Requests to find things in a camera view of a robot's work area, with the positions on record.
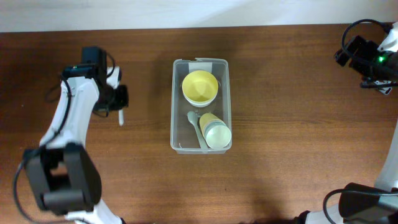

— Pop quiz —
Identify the short white plastic spoon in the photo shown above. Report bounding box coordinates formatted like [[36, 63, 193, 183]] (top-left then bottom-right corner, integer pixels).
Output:
[[118, 110, 124, 126]]

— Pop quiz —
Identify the long white plastic spoon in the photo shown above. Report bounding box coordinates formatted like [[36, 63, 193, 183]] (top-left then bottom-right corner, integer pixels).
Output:
[[187, 111, 208, 150]]

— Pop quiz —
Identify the white plastic bowl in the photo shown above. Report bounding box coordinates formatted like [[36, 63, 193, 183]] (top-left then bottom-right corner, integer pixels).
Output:
[[184, 95, 216, 108]]

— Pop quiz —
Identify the yellow plastic bowl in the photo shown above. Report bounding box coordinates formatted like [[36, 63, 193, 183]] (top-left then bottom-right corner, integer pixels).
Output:
[[182, 70, 218, 104]]

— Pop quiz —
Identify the yellow plastic cup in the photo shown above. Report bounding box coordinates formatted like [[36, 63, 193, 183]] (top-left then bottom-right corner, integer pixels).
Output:
[[199, 113, 221, 133]]

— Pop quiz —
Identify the cream plastic cup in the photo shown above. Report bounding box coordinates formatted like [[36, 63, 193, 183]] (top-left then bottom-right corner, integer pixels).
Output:
[[205, 128, 232, 149]]

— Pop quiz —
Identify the green plastic cup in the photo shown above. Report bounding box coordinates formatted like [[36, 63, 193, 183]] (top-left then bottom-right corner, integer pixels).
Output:
[[203, 120, 227, 138]]

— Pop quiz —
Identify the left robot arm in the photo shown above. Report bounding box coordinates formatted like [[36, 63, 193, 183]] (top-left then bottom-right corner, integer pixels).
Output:
[[17, 46, 129, 223]]

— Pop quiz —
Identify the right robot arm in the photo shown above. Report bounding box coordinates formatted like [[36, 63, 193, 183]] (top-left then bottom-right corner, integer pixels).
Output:
[[292, 19, 397, 224]]

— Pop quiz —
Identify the clear plastic storage container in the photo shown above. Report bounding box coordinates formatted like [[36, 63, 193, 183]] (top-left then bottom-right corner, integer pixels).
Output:
[[170, 58, 232, 154]]

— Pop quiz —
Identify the left black cable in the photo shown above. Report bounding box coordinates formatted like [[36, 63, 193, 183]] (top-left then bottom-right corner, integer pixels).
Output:
[[12, 51, 116, 224]]

